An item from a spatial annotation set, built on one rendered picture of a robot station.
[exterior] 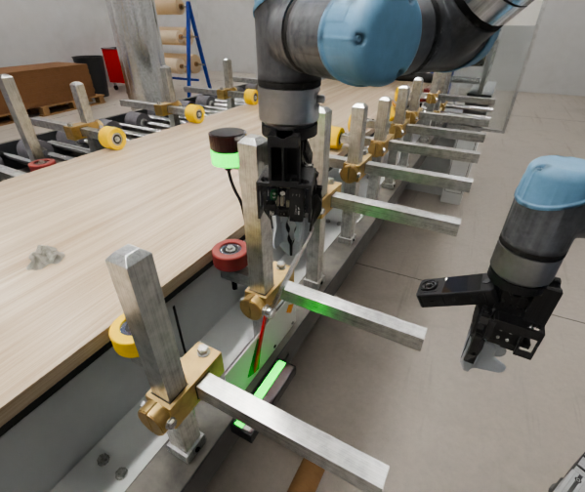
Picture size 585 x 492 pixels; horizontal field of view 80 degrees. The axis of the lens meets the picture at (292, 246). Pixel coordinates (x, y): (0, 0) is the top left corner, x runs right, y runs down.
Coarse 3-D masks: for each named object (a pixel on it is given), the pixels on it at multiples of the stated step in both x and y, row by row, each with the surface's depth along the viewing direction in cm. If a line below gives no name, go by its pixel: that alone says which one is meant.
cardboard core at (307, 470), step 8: (304, 464) 116; (312, 464) 116; (296, 472) 116; (304, 472) 114; (312, 472) 114; (320, 472) 115; (296, 480) 112; (304, 480) 111; (312, 480) 112; (288, 488) 112; (296, 488) 110; (304, 488) 110; (312, 488) 111
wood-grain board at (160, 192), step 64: (192, 128) 157; (256, 128) 157; (0, 192) 99; (64, 192) 99; (128, 192) 99; (192, 192) 99; (0, 256) 73; (64, 256) 73; (192, 256) 73; (0, 320) 57; (64, 320) 57; (0, 384) 47
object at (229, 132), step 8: (224, 128) 56; (232, 128) 56; (216, 136) 53; (224, 136) 53; (232, 136) 53; (216, 152) 54; (224, 152) 54; (232, 152) 54; (232, 168) 56; (232, 184) 59; (240, 184) 57; (240, 200) 60
